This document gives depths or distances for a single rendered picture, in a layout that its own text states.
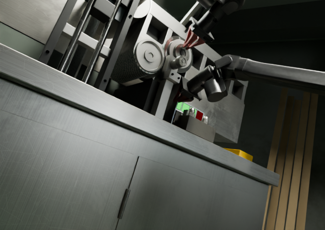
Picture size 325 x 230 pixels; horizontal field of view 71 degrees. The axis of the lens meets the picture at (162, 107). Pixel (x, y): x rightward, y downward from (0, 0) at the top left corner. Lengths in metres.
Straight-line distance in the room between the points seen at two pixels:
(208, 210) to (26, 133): 0.46
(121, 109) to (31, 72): 0.16
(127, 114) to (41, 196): 0.19
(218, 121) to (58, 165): 1.25
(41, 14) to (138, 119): 0.76
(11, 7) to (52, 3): 0.15
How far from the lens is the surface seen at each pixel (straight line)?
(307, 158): 2.74
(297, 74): 0.76
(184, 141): 0.52
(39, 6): 1.12
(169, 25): 1.40
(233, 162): 0.65
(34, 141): 0.42
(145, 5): 0.91
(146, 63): 0.83
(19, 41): 1.06
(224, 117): 1.60
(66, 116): 0.43
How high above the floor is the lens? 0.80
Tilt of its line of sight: 15 degrees up
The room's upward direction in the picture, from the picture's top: 17 degrees clockwise
